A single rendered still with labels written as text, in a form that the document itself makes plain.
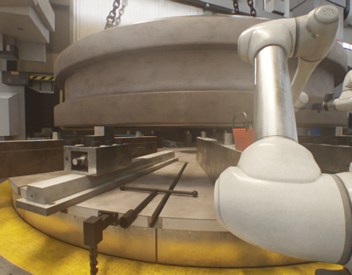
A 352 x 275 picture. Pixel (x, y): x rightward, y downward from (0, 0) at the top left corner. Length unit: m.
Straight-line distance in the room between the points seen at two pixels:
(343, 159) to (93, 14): 4.91
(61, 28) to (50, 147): 3.00
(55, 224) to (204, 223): 1.10
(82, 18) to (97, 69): 2.87
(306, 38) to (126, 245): 1.35
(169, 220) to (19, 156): 1.87
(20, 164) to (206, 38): 2.25
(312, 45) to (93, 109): 1.73
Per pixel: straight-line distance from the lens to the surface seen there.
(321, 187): 0.39
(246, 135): 1.00
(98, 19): 5.01
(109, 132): 1.74
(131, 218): 1.08
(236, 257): 1.31
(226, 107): 1.58
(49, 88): 4.69
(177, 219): 1.14
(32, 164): 2.57
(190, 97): 1.55
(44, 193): 1.38
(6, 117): 4.44
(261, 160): 0.39
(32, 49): 3.88
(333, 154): 1.99
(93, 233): 1.14
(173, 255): 1.28
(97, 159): 1.48
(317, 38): 0.81
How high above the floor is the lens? 0.81
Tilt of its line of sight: 2 degrees down
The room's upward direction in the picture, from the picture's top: straight up
